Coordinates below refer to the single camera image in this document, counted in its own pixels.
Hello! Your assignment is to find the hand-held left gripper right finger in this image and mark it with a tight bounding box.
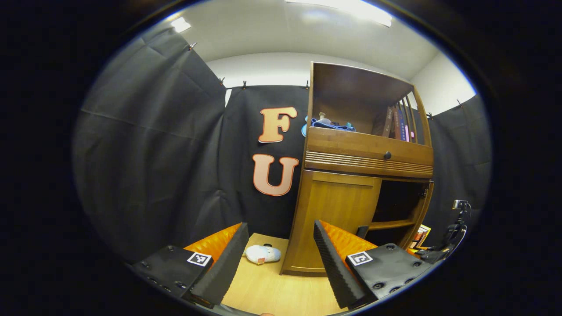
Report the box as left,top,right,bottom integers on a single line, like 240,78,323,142
313,219,444,310

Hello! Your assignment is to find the yellow cardboard box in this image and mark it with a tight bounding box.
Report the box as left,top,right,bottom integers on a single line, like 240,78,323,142
410,224,432,249

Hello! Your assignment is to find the wooden cabinet drawer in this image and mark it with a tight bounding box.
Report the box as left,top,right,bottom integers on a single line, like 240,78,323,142
304,127,434,180

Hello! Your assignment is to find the wooden inner shelf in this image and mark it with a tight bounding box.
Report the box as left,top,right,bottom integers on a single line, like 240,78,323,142
368,219,416,231

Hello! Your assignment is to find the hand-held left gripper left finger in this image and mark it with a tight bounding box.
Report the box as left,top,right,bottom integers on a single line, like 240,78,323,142
127,222,250,310

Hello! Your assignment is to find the blue cloth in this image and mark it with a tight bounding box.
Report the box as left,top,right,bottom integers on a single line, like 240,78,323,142
310,118,357,133

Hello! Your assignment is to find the white plush slipper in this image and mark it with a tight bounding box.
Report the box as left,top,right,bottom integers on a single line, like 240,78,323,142
243,244,282,266

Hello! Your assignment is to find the black backdrop cloth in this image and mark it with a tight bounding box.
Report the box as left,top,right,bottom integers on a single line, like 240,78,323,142
72,29,492,264

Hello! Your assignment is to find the wooden cabinet door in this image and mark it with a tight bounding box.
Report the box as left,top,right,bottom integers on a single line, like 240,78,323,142
282,170,382,276
411,180,435,250

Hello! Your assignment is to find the wooden double-door shoe cabinet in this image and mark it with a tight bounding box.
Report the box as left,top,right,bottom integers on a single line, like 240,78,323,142
280,61,435,277

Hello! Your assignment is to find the leaning brown book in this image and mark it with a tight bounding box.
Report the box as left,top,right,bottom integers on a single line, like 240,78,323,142
371,106,394,138

